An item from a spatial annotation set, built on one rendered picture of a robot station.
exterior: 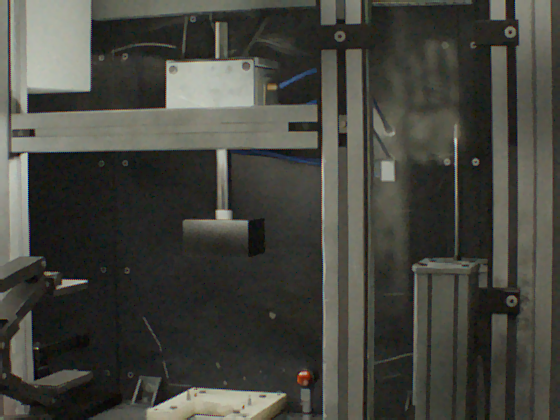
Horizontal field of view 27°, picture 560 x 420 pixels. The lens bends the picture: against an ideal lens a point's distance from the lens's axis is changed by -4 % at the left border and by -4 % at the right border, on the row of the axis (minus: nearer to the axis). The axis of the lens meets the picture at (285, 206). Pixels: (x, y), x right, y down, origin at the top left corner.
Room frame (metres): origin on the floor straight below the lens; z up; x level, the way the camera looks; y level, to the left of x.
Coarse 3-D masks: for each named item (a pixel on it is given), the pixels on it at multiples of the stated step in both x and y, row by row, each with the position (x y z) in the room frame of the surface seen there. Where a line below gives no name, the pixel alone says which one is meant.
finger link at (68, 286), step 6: (66, 282) 1.06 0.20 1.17; (72, 282) 1.06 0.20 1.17; (78, 282) 1.06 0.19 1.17; (84, 282) 1.07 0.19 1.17; (60, 288) 1.02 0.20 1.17; (66, 288) 1.04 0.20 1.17; (72, 288) 1.05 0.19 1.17; (78, 288) 1.06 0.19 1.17; (84, 288) 1.07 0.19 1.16; (48, 294) 1.01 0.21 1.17; (54, 294) 1.01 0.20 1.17; (60, 294) 1.02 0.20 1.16
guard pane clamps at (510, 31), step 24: (336, 24) 1.20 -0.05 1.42; (360, 24) 1.19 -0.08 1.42; (480, 24) 1.15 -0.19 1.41; (504, 24) 1.14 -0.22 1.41; (312, 48) 1.20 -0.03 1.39; (336, 48) 1.20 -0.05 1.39; (360, 48) 1.19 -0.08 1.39; (480, 288) 1.15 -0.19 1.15; (504, 288) 1.14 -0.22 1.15; (480, 312) 1.15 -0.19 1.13; (504, 312) 1.14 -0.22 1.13
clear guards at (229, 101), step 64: (64, 0) 1.29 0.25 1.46; (128, 0) 1.27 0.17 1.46; (192, 0) 1.25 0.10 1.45; (256, 0) 1.23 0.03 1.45; (384, 0) 1.18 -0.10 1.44; (448, 0) 1.16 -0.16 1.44; (64, 64) 1.29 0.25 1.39; (128, 64) 1.27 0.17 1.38; (192, 64) 1.25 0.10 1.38; (256, 64) 1.23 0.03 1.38; (320, 64) 1.21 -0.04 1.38; (384, 64) 1.18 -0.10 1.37; (448, 64) 1.16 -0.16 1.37; (64, 128) 1.29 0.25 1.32; (128, 128) 1.27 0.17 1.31; (192, 128) 1.25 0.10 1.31; (256, 128) 1.23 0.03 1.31; (320, 128) 1.20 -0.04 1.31; (384, 128) 1.18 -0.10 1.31; (448, 128) 1.16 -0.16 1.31; (384, 192) 1.18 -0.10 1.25; (448, 192) 1.16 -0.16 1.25; (384, 256) 1.18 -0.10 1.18; (448, 256) 1.16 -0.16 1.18; (384, 320) 1.18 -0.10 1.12; (448, 320) 1.16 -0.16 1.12; (384, 384) 1.18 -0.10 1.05; (448, 384) 1.16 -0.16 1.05
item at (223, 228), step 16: (224, 160) 1.45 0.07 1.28; (224, 176) 1.45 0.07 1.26; (224, 192) 1.45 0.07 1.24; (224, 208) 1.45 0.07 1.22; (192, 224) 1.44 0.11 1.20; (208, 224) 1.43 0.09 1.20; (224, 224) 1.43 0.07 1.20; (240, 224) 1.42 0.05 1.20; (256, 224) 1.45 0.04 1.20; (192, 240) 1.44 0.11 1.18; (208, 240) 1.43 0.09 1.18; (224, 240) 1.43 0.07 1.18; (240, 240) 1.42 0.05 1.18; (256, 240) 1.45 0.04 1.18; (192, 256) 1.44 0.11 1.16; (208, 256) 1.43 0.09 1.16; (224, 256) 1.43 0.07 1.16; (240, 256) 1.42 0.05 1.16
